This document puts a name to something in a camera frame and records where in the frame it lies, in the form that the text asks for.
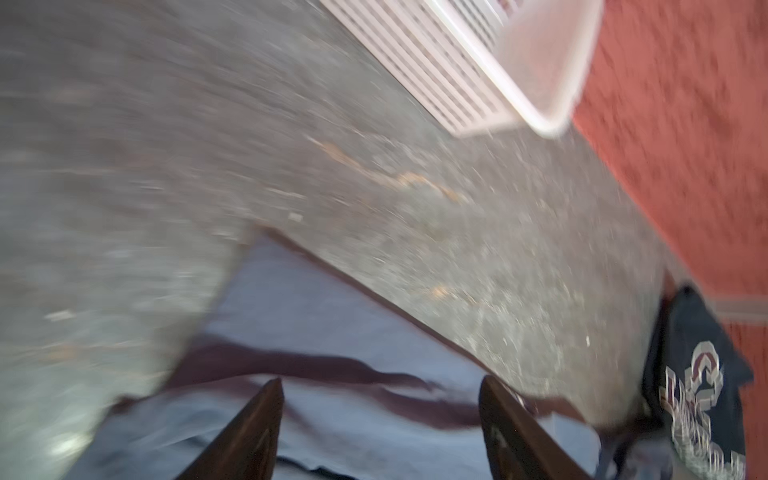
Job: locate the white plastic laundry basket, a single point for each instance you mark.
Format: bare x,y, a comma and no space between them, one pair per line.
483,66

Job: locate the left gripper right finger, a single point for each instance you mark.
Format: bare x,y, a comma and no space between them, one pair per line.
517,446

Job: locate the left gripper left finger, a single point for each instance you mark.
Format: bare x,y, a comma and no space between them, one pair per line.
247,447

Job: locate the grey-blue tank top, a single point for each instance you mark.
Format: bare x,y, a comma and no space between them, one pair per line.
369,392

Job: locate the navy tank top red trim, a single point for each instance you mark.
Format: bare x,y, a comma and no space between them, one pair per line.
691,384

